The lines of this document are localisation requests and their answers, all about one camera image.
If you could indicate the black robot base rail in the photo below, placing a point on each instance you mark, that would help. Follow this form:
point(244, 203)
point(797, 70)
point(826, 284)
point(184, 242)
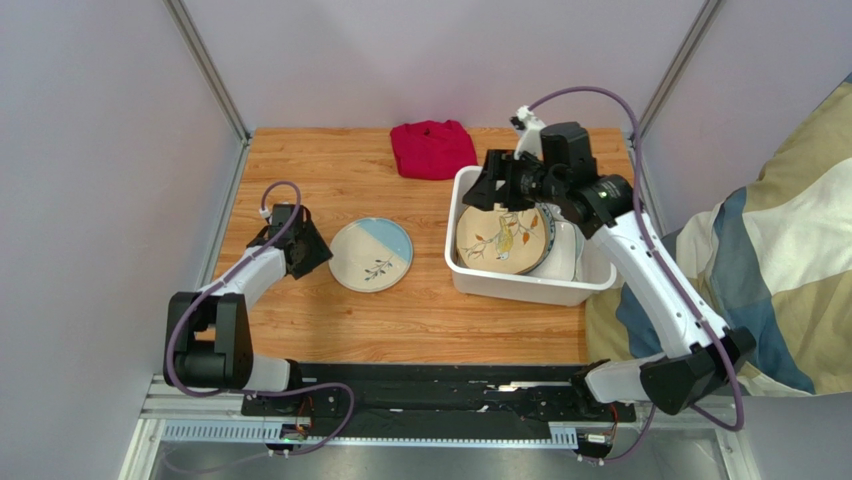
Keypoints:
point(439, 402)

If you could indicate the round wooden board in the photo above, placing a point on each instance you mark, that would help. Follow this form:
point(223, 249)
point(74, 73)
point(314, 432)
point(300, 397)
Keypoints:
point(499, 241)

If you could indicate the patterned quilt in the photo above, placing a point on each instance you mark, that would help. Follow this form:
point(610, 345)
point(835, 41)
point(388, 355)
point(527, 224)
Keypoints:
point(775, 257)

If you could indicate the white rectangular plate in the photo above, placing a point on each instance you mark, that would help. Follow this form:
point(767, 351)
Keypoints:
point(560, 264)

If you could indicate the aluminium frame post left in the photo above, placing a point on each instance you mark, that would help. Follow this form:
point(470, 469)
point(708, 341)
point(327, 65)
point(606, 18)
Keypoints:
point(192, 38)

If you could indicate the aluminium frame post right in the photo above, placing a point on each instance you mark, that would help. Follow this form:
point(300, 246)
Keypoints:
point(699, 28)

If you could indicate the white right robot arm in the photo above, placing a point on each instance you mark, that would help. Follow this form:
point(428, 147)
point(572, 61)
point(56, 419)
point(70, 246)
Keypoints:
point(701, 352)

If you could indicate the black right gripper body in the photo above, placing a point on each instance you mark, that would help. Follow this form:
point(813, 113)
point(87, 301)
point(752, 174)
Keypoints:
point(502, 178)

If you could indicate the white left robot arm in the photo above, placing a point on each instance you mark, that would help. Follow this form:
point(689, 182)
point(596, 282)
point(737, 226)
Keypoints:
point(209, 346)

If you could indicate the white plate with red flowers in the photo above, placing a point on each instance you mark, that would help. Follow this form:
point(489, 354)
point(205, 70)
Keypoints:
point(550, 230)

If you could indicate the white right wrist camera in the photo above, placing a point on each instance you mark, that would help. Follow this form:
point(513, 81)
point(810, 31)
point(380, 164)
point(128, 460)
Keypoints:
point(528, 127)

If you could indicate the aluminium frame post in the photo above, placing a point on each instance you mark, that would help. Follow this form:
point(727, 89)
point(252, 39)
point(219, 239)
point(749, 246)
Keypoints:
point(699, 28)
point(192, 38)

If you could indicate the red folded cloth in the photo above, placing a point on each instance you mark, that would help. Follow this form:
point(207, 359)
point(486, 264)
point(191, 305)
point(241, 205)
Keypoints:
point(431, 150)

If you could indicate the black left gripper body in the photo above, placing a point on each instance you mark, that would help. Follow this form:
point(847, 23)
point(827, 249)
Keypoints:
point(297, 238)

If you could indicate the white plastic bin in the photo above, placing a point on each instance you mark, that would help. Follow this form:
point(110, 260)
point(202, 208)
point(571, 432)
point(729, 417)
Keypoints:
point(595, 273)

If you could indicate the light blue plate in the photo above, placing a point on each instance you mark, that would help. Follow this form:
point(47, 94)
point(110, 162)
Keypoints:
point(371, 255)

